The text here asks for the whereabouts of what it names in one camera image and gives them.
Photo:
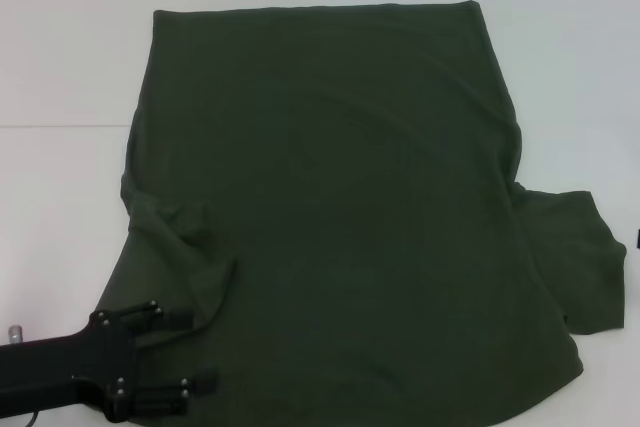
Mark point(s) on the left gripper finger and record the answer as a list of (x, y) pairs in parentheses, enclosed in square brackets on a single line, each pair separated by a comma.
[(165, 397), (177, 318)]

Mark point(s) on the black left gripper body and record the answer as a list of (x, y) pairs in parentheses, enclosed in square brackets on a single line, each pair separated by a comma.
[(75, 362)]

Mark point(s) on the dark green t-shirt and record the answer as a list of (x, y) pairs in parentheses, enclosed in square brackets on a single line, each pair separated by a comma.
[(320, 172)]

